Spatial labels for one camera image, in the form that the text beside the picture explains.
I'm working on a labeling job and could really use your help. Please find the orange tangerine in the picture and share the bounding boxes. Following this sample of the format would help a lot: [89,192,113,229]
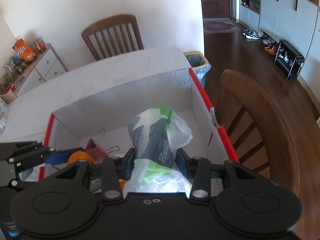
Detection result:
[67,151,95,165]

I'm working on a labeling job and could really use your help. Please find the pink binder clip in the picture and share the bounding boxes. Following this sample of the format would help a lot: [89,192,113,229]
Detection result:
[85,139,120,160]

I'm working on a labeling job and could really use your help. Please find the white plastic bag with packet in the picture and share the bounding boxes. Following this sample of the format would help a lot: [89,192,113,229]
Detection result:
[124,108,193,197]

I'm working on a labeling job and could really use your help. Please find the red white cardboard box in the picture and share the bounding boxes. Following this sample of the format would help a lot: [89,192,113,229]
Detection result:
[44,69,237,164]

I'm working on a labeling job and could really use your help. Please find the wooden chair beside box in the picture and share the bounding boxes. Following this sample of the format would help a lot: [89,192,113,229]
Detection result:
[215,69,300,194]

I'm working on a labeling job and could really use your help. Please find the white sideboard cabinet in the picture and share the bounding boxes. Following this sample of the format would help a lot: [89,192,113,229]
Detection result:
[13,43,68,96]

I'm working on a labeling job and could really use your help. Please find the yellow rim trash bin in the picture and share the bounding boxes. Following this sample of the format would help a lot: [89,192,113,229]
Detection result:
[183,51,211,88]

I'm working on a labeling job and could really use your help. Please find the orange snack bag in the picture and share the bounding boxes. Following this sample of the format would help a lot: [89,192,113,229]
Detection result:
[12,39,36,63]

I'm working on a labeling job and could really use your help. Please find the red lid jar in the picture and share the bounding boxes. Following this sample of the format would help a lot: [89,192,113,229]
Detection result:
[34,37,47,54]

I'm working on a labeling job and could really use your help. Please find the wooden chair behind table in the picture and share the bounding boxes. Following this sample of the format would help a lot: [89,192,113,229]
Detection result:
[81,14,144,61]

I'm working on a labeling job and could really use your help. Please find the red patterned floor rug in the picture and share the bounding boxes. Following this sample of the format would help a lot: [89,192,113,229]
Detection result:
[203,19,244,35]

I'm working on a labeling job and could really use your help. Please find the grey sneakers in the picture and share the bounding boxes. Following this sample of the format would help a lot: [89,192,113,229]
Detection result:
[242,28,260,40]

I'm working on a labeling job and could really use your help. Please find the black shoe rack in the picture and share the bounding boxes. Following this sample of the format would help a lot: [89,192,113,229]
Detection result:
[274,39,305,80]

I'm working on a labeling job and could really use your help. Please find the white blue wall cabinets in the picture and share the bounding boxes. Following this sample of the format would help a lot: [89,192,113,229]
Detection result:
[239,0,319,59]

